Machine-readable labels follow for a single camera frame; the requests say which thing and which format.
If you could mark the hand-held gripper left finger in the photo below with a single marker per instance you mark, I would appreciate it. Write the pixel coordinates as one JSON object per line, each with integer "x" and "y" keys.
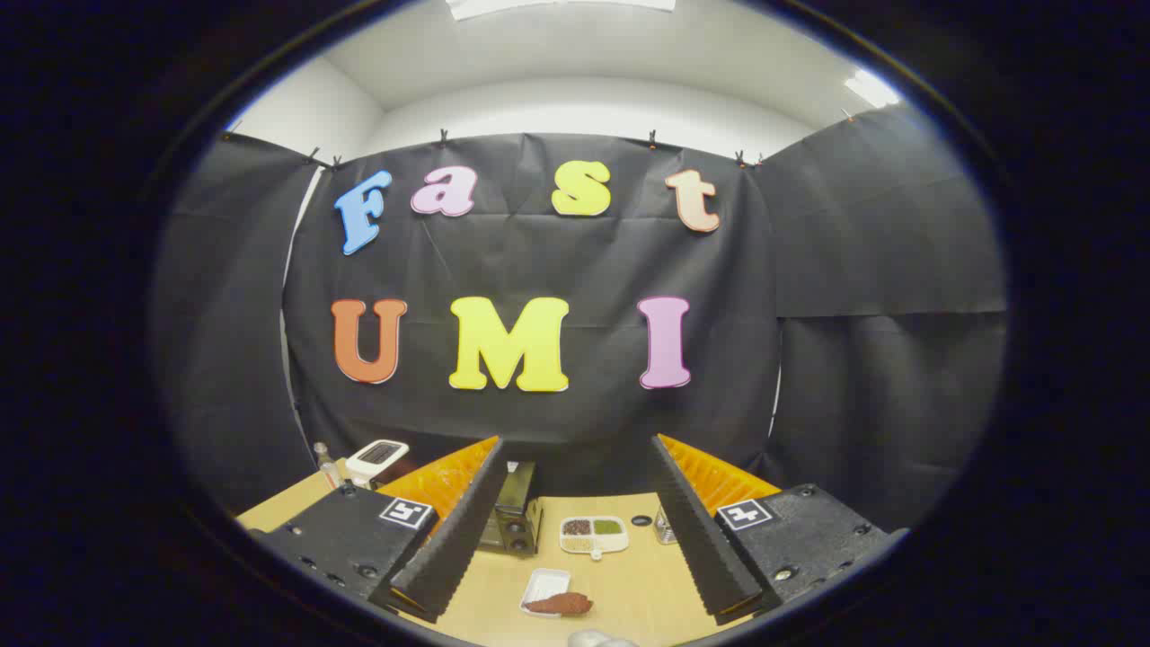
{"x": 467, "y": 521}

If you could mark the black toaster oven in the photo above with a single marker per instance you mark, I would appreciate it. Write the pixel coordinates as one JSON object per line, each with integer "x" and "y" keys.
{"x": 517, "y": 503}

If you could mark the clear bottle with orange label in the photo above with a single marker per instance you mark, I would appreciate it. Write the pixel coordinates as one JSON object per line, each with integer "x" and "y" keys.
{"x": 327, "y": 469}

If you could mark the white pop-up toaster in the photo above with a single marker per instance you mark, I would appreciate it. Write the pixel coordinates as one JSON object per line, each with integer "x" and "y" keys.
{"x": 377, "y": 454}

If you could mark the white divided dish with beans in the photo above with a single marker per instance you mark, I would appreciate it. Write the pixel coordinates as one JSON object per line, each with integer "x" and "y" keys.
{"x": 593, "y": 535}

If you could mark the ceiling light panel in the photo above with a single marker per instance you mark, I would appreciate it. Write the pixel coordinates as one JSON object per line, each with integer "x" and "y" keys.
{"x": 557, "y": 5}
{"x": 870, "y": 88}

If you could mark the red raw meat piece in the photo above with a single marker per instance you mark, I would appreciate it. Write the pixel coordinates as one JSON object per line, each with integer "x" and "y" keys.
{"x": 561, "y": 604}

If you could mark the white rectangular plastic tray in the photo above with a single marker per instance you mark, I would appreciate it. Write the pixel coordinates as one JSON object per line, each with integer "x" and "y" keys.
{"x": 544, "y": 582}

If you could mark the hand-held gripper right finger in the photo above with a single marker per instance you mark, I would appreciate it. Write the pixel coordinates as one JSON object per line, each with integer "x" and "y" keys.
{"x": 696, "y": 530}

